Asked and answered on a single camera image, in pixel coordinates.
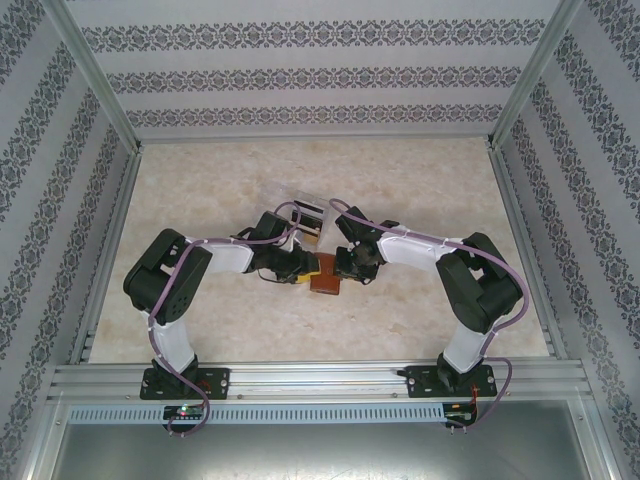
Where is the clear acrylic card stand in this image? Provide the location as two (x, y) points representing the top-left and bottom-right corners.
(277, 183), (335, 246)

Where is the aluminium side rail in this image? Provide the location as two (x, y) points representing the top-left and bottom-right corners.
(67, 149), (144, 366)
(485, 139), (569, 364)

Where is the grey metal shelf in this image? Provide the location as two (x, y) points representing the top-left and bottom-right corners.
(29, 394), (616, 480)

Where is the aluminium corner post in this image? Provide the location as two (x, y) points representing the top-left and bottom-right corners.
(484, 0), (589, 151)
(43, 0), (144, 154)

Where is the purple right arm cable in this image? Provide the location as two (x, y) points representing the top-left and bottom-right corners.
(327, 197), (530, 432)

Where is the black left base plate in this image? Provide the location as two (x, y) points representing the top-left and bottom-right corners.
(139, 367), (232, 401)

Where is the slotted grey cable duct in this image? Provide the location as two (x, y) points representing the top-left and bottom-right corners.
(66, 402), (446, 426)

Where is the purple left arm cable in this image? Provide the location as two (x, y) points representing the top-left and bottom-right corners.
(147, 200), (306, 436)

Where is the long aluminium mounting rail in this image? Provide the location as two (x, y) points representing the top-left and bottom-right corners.
(47, 357), (594, 401)

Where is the small circuit board green light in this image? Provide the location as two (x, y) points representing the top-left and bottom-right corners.
(163, 405), (206, 421)

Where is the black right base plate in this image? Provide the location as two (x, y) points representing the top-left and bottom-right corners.
(404, 364), (496, 400)

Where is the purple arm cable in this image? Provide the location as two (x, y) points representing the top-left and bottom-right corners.
(327, 197), (530, 432)
(147, 200), (306, 436)

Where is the brown leather card holder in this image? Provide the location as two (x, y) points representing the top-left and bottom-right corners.
(308, 252), (345, 296)

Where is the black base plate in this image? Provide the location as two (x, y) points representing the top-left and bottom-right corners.
(404, 364), (496, 400)
(139, 367), (232, 401)

